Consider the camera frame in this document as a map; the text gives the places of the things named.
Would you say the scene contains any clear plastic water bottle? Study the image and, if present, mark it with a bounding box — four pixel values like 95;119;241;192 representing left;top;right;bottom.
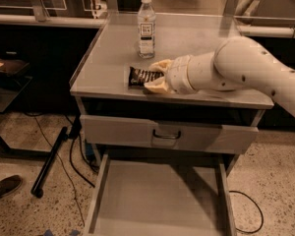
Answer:
137;0;156;58

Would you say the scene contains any black stand leg bar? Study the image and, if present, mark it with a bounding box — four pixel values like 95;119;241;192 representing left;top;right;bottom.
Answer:
30;127;67;199

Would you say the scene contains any grey top drawer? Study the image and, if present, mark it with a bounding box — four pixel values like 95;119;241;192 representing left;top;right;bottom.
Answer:
81;115;259;154

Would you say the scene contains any dark side table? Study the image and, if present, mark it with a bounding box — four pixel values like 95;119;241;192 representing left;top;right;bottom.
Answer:
0;77;49;160

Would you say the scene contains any black floor cable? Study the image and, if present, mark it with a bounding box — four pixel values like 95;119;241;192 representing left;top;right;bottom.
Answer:
228;190;265;234
23;111;99;228

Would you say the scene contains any black floor cable right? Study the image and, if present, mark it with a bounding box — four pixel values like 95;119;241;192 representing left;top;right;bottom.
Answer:
228;190;265;234

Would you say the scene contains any black rxbar chocolate bar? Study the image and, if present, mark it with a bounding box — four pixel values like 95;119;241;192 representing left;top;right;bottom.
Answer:
128;67;164;88

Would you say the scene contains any dark tray with note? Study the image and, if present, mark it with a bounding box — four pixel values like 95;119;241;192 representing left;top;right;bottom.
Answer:
0;58;30;77

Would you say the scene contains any white horizontal rail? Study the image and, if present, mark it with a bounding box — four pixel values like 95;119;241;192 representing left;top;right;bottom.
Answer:
0;15;106;29

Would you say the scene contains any black drawer handle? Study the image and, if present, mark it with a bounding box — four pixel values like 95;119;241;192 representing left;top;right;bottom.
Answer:
152;129;181;140

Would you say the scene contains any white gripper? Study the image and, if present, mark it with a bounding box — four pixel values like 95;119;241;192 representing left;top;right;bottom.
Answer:
144;55;197;94

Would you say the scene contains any grey open middle drawer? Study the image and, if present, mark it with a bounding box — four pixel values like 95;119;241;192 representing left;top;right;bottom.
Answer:
84;153;237;236

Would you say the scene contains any grey metal drawer cabinet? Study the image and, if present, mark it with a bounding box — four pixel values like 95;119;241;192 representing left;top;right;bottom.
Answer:
71;13;273;156

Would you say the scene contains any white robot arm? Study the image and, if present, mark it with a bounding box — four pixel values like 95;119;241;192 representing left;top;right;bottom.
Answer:
144;36;295;117

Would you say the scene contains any brown shoe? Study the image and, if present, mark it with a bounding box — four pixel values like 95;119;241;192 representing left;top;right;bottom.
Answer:
0;175;23;199

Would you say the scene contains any black floor cable left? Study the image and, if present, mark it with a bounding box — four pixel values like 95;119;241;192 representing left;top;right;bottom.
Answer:
23;111;99;228

